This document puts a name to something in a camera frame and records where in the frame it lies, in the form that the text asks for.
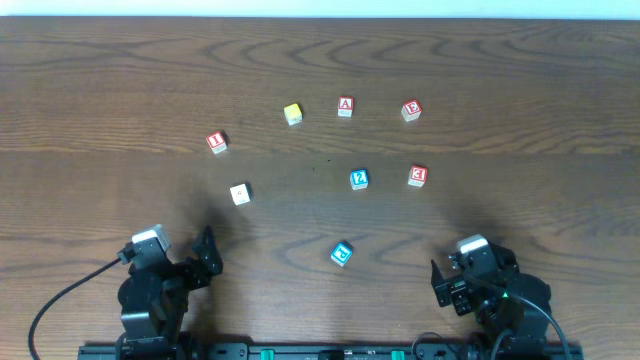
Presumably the plain wooden picture block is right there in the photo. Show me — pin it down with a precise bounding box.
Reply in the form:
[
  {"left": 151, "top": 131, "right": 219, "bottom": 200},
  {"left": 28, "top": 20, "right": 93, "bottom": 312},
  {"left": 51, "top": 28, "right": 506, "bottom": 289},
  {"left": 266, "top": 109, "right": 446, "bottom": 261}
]
[{"left": 230, "top": 183, "right": 251, "bottom": 206}]

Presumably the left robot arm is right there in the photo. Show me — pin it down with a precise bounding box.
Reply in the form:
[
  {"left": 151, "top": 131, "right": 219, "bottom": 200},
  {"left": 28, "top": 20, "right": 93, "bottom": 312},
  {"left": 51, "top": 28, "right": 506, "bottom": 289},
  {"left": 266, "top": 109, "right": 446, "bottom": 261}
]
[{"left": 116, "top": 224, "right": 223, "bottom": 359}]

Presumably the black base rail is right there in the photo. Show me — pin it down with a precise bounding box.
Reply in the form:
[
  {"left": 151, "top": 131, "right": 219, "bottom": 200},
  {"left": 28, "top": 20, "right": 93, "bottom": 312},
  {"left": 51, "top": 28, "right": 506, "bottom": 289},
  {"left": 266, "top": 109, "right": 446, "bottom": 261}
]
[{"left": 77, "top": 341, "right": 585, "bottom": 360}]

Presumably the blue tilted letter block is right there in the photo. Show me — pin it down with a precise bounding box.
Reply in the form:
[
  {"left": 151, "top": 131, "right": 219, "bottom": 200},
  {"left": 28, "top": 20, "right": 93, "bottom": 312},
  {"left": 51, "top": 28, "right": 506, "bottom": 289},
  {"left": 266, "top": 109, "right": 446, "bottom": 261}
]
[{"left": 330, "top": 242, "right": 353, "bottom": 267}]

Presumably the red letter A block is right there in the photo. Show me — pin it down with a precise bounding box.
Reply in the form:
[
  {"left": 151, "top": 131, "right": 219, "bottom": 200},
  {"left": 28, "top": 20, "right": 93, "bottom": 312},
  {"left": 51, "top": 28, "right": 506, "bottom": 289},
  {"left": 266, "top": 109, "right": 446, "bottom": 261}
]
[{"left": 338, "top": 96, "right": 354, "bottom": 117}]

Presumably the red letter I block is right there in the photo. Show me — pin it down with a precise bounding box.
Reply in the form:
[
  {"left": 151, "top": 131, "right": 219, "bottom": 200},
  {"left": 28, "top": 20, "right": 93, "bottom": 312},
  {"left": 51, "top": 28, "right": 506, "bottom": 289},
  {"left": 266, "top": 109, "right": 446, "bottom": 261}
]
[{"left": 206, "top": 131, "right": 228, "bottom": 154}]

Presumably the blue question mark block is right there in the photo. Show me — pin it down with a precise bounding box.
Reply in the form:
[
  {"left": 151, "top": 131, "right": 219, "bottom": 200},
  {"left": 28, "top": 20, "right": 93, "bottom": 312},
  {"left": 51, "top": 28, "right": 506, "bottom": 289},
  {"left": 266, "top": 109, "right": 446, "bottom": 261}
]
[{"left": 350, "top": 169, "right": 369, "bottom": 190}]

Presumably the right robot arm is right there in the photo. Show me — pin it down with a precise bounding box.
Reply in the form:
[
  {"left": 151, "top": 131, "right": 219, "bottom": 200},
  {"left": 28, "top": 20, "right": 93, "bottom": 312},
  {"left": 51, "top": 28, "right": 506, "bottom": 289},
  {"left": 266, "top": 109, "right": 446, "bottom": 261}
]
[{"left": 431, "top": 236, "right": 551, "bottom": 359}]

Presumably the red number 3 block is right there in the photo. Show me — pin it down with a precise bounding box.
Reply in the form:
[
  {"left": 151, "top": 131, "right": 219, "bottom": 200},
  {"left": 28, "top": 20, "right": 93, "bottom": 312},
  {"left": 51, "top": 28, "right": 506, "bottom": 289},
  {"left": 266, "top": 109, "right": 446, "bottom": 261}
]
[{"left": 408, "top": 166, "right": 428, "bottom": 187}]

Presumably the yellow top block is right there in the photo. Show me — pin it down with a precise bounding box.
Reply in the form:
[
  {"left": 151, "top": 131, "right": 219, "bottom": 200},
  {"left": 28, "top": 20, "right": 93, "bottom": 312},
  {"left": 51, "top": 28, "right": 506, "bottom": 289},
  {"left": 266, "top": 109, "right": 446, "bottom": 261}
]
[{"left": 283, "top": 103, "right": 303, "bottom": 126}]

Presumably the red letter E block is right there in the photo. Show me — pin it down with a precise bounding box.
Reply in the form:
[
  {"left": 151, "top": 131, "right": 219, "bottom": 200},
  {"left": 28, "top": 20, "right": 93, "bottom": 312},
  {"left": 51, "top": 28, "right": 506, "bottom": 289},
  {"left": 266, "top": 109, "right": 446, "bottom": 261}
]
[{"left": 401, "top": 99, "right": 422, "bottom": 122}]

